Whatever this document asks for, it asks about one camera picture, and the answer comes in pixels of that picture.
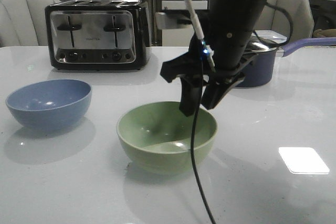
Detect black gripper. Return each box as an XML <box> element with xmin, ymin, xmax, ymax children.
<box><xmin>160</xmin><ymin>35</ymin><xmax>258</xmax><ymax>116</ymax></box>

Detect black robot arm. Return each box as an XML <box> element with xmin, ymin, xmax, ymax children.
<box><xmin>160</xmin><ymin>0</ymin><xmax>267</xmax><ymax>116</ymax></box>

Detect green bowl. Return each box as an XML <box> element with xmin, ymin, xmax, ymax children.
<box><xmin>116</xmin><ymin>101</ymin><xmax>217</xmax><ymax>175</ymax></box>

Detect white cable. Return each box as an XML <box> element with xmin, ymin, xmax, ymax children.
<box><xmin>181</xmin><ymin>0</ymin><xmax>216</xmax><ymax>72</ymax></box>

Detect right grey armchair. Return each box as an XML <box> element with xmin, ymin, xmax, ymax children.
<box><xmin>258</xmin><ymin>0</ymin><xmax>315</xmax><ymax>42</ymax></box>

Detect black cable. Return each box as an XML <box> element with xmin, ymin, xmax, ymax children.
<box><xmin>191</xmin><ymin>40</ymin><xmax>218</xmax><ymax>224</ymax></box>

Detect glass pot lid blue knob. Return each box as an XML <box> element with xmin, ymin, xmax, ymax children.
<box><xmin>245</xmin><ymin>36</ymin><xmax>278</xmax><ymax>53</ymax></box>

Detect dark blue saucepan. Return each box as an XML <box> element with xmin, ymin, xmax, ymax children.
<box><xmin>237</xmin><ymin>37</ymin><xmax>335</xmax><ymax>88</ymax></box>

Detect left grey armchair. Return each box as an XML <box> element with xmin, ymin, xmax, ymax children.
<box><xmin>1</xmin><ymin>0</ymin><xmax>60</xmax><ymax>47</ymax></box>

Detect blue bowl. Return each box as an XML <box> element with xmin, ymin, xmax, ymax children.
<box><xmin>6</xmin><ymin>79</ymin><xmax>92</xmax><ymax>132</ymax></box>

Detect grey armchair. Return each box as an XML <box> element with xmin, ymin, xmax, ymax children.
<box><xmin>1</xmin><ymin>0</ymin><xmax>60</xmax><ymax>47</ymax></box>
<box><xmin>258</xmin><ymin>0</ymin><xmax>315</xmax><ymax>42</ymax></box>

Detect clear plastic container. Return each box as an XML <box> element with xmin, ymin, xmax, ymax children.
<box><xmin>255</xmin><ymin>30</ymin><xmax>287</xmax><ymax>44</ymax></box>

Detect black and chrome toaster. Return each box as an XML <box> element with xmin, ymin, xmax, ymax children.
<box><xmin>45</xmin><ymin>0</ymin><xmax>151</xmax><ymax>71</ymax></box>

